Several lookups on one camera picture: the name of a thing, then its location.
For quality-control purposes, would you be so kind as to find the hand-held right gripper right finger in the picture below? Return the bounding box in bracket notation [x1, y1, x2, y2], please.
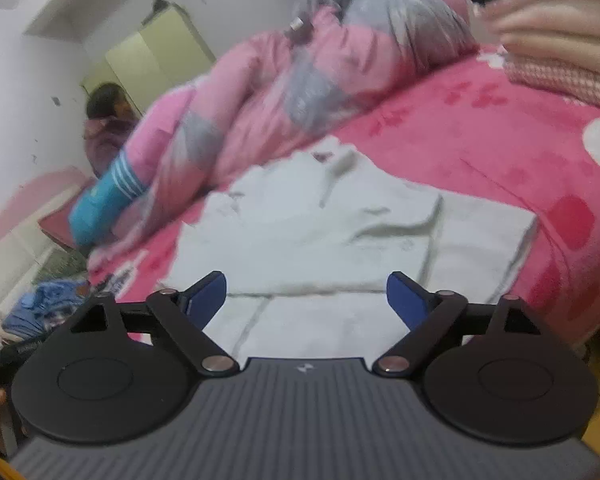
[371, 270, 546, 381]

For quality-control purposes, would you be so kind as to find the pink floral bed blanket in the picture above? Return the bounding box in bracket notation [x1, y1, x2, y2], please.
[87, 42, 600, 356]

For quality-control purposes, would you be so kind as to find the pink and white headboard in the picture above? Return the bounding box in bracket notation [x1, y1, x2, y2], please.
[0, 165, 98, 311]

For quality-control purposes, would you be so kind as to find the pink and grey quilt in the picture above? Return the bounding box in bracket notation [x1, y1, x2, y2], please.
[87, 0, 481, 268]

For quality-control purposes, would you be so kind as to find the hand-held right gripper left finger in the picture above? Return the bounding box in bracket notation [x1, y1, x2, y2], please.
[69, 270, 242, 378]

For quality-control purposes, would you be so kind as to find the peach folded garment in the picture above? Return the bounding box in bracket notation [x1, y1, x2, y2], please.
[495, 5, 600, 63]

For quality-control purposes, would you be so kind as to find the blue striped pillow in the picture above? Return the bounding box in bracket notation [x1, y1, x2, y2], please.
[69, 152, 153, 248]

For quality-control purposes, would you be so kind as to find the yellow-green wardrobe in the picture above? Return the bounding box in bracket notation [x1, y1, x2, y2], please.
[80, 2, 216, 116]

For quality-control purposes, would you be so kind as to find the green patterned pillow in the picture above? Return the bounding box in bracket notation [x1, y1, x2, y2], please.
[30, 247, 88, 286]

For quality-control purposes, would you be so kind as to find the white shirt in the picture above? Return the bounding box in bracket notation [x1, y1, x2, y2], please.
[162, 137, 538, 361]

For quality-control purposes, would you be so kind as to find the maroon garment by headboard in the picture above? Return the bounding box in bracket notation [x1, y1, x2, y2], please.
[82, 82, 141, 181]

